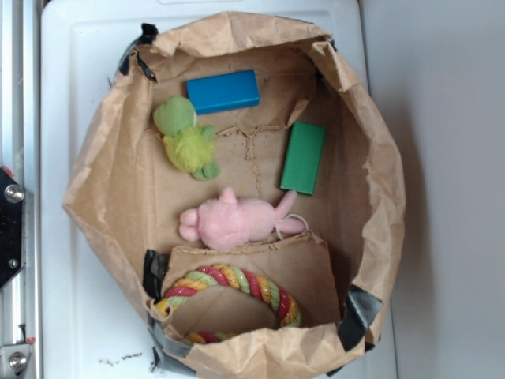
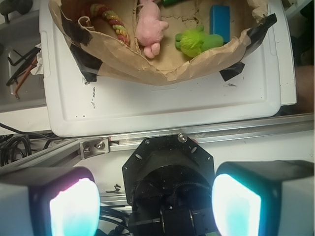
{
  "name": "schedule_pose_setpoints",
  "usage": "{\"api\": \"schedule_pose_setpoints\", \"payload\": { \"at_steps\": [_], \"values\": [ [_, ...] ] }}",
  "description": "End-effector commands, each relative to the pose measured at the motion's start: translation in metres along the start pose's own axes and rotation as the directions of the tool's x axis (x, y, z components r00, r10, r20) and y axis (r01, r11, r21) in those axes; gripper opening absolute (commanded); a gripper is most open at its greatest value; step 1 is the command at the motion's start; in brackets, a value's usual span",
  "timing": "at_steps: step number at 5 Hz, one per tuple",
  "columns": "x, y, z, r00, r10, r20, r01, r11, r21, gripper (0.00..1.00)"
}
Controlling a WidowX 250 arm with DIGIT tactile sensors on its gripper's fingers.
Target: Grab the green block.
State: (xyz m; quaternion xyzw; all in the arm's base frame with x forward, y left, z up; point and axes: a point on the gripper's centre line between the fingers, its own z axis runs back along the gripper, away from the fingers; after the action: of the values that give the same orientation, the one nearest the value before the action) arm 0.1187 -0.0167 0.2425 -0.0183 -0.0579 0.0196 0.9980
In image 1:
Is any green rectangular block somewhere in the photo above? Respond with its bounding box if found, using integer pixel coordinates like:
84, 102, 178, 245
280, 122, 326, 195

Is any blue rectangular block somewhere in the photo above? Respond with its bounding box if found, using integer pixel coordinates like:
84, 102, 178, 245
186, 70, 260, 115

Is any brown paper bag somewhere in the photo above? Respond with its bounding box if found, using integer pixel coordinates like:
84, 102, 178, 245
64, 12, 406, 378

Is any pink plush bunny toy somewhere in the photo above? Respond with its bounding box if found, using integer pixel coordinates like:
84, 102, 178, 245
178, 187, 309, 250

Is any green plush frog toy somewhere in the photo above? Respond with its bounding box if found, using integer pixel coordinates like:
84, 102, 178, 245
153, 96, 220, 181

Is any multicolour rope ring toy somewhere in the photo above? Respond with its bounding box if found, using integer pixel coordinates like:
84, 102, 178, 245
154, 264, 302, 328

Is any black mounting bracket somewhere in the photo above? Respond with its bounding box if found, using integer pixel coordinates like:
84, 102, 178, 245
0, 167, 25, 290

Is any aluminium frame rail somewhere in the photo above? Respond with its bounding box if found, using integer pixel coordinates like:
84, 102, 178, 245
1, 1, 45, 378

